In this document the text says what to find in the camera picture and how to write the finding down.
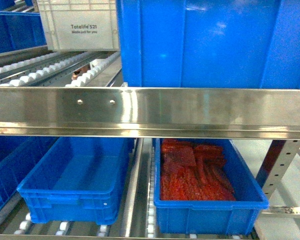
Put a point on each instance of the red parts pile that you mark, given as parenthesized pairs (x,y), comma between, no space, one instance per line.
(193,172)

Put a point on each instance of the blue bin with red parts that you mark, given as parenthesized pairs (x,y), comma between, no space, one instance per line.
(213,217)

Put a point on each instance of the empty blue shelf bin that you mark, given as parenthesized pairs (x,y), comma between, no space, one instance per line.
(79,179)

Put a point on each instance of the large blue tote bin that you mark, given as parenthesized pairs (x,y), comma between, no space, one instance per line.
(246,44)

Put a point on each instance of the white Totelife crate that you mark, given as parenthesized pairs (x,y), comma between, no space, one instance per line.
(80,25)

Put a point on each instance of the steel shelf front rail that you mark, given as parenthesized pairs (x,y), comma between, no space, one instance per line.
(214,113)

